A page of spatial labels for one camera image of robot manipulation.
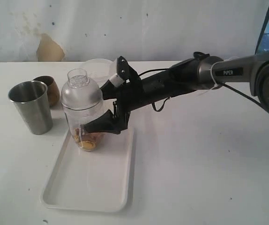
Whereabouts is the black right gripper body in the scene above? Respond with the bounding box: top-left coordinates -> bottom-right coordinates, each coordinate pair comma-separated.
113,66 -> 144,131

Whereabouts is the pile of brown cubes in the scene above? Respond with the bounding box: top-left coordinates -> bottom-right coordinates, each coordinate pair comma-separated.
73,128 -> 104,151

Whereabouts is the clear plastic shaker cup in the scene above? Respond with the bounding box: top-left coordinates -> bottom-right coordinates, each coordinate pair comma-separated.
63,103 -> 104,138

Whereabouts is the clear domed shaker lid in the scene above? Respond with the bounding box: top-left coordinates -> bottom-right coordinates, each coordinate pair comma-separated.
61,68 -> 103,111

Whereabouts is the stainless steel cup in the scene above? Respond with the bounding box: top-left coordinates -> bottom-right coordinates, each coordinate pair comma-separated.
8,81 -> 53,135

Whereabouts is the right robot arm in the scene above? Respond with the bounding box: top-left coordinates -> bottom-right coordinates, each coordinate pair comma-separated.
87,52 -> 269,134

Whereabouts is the translucent frosted plastic cup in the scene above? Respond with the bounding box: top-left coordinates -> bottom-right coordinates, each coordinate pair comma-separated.
80,59 -> 112,87

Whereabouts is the white rectangular plastic tray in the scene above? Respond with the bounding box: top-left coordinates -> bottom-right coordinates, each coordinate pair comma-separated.
40,127 -> 134,213

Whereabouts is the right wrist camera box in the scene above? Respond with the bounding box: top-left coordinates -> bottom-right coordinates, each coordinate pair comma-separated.
109,56 -> 129,88

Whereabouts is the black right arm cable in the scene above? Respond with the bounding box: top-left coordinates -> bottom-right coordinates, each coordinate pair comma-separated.
138,52 -> 269,128

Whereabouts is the black metal window post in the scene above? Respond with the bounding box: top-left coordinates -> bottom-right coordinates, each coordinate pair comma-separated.
254,7 -> 269,54

